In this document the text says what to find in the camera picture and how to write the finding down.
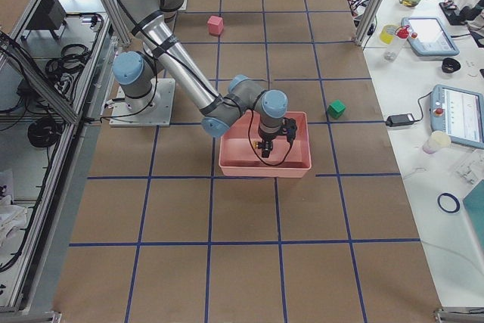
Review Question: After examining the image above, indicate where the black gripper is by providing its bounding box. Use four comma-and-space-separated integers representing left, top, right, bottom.
258, 129, 278, 158

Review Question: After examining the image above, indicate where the yellow push button switch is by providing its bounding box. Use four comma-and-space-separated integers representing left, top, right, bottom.
253, 141, 265, 150

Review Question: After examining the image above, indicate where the pink plastic tray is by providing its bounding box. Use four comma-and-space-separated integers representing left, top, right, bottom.
219, 111, 312, 178

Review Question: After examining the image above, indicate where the green cube near tray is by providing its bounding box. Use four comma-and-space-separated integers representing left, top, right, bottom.
327, 99, 346, 120

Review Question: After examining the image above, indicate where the black power adapter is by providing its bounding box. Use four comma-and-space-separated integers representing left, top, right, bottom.
385, 113, 416, 127

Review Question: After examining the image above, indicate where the pink cube centre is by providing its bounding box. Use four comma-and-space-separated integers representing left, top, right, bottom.
206, 15, 224, 36

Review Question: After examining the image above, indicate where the clear squeeze bottle red cap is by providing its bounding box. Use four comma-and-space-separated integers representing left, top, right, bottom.
383, 24, 410, 61

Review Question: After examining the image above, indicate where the yellow tape roll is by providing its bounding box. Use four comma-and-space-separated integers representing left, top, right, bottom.
379, 24, 399, 45

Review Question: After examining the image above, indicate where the teach pendant far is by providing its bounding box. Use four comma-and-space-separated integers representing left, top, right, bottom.
401, 17, 460, 57

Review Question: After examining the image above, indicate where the teach pendant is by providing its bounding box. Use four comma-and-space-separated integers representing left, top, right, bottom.
401, 17, 460, 57
430, 84, 483, 149

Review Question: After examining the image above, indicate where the teach pendant near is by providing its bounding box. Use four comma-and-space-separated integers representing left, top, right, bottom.
430, 84, 483, 149

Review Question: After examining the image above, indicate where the black small bowl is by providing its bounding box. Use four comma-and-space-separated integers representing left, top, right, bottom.
441, 57, 461, 74

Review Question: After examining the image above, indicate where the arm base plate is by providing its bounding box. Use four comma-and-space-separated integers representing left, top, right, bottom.
109, 78, 176, 128

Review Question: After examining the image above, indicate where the blue tape ring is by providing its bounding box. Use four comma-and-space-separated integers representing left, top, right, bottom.
437, 193, 461, 213

